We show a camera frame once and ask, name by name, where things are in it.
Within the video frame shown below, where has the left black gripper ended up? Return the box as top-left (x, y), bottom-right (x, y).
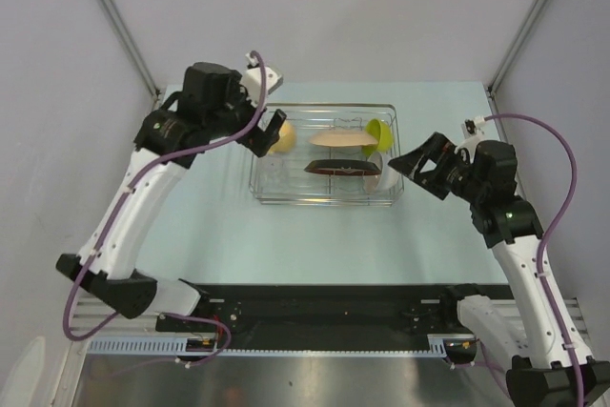
top-left (206, 71), bottom-right (285, 156)

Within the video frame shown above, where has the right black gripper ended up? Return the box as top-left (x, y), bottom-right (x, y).
top-left (388, 132), bottom-right (486, 204)

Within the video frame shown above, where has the yellow mug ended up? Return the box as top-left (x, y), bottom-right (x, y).
top-left (268, 121), bottom-right (296, 154)

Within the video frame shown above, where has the clear drinking glass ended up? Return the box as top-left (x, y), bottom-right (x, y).
top-left (259, 156), bottom-right (289, 193)

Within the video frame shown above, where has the lime green bowl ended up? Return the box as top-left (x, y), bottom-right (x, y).
top-left (362, 118), bottom-right (394, 157)

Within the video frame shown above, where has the white bowl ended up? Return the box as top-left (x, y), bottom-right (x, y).
top-left (363, 152), bottom-right (400, 194)

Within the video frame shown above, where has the metal wire dish rack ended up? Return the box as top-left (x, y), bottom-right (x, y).
top-left (250, 103), bottom-right (404, 206)

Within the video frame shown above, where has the red rimmed beige plate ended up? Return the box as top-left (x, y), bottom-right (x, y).
top-left (304, 159), bottom-right (381, 176)

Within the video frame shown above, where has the beige bird pattern plate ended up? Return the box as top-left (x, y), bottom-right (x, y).
top-left (309, 130), bottom-right (378, 148)

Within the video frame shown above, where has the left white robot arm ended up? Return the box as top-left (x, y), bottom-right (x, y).
top-left (56, 56), bottom-right (286, 331)

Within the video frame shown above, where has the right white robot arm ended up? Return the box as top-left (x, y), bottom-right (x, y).
top-left (389, 132), bottom-right (609, 406)

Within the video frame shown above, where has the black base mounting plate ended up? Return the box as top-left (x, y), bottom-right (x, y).
top-left (155, 284), bottom-right (513, 352)

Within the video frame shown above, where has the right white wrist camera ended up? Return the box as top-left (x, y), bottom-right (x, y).
top-left (457, 116), bottom-right (487, 156)

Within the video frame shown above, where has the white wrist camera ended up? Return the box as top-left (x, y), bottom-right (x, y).
top-left (239, 51), bottom-right (284, 107)
top-left (457, 116), bottom-right (487, 156)

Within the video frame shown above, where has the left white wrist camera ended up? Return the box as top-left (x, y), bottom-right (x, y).
top-left (239, 51), bottom-right (284, 107)

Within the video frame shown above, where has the aluminium frame rail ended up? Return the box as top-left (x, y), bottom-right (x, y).
top-left (66, 297), bottom-right (166, 337)

